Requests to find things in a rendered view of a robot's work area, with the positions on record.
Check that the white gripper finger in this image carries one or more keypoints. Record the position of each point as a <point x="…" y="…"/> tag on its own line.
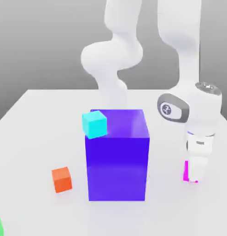
<point x="197" y="169"/>

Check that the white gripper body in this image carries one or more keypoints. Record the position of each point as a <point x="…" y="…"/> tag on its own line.
<point x="193" y="149"/>

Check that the small magenta cube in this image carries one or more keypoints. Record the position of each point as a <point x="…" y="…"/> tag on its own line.
<point x="185" y="173"/>

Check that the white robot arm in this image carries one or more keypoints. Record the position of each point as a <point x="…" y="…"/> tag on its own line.
<point x="179" y="36"/>

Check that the small cyan cube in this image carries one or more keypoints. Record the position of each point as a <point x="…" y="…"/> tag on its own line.
<point x="95" y="125"/>

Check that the small orange cube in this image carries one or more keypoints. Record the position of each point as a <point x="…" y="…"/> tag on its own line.
<point x="62" y="181"/>

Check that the large blue box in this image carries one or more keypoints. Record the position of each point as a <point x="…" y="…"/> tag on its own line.
<point x="117" y="166"/>

